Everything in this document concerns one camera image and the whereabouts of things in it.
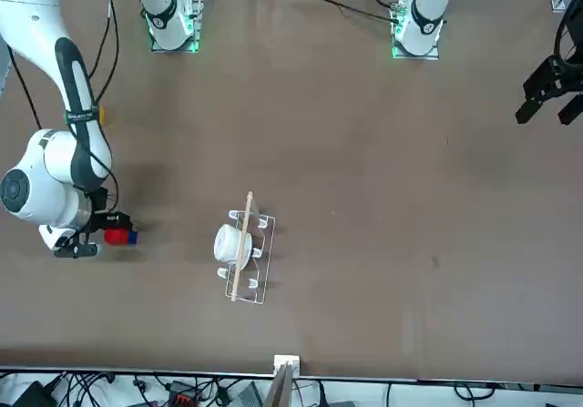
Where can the aluminium frame post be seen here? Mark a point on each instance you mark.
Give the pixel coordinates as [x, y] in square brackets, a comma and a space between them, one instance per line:
[287, 366]

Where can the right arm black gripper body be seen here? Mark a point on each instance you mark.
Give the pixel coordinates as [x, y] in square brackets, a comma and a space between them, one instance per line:
[102, 222]

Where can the orange black electronic device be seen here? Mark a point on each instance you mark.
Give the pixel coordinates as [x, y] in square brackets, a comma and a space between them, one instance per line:
[182, 398]

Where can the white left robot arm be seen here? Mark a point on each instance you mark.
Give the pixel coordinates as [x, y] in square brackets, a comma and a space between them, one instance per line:
[421, 20]

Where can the yellow toy brick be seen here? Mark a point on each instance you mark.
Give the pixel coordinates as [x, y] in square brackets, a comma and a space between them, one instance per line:
[103, 114]

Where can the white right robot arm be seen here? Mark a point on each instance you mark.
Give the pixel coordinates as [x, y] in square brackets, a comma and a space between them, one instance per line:
[45, 161]

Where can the white cup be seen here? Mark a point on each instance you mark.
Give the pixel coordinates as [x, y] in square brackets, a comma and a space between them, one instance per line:
[228, 245]

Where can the blue wooden cube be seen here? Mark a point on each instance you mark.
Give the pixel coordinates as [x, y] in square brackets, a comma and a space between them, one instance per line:
[132, 238]

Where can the grey power adapter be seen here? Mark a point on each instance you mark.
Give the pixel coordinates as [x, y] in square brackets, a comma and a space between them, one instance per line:
[246, 395]

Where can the black power adapter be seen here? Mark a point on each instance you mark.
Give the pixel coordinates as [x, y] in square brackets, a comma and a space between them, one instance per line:
[32, 395]

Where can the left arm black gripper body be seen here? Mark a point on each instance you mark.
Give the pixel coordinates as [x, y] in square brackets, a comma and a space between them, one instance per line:
[558, 79]

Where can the red wooden cube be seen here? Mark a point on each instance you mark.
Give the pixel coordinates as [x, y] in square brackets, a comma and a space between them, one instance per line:
[116, 237]

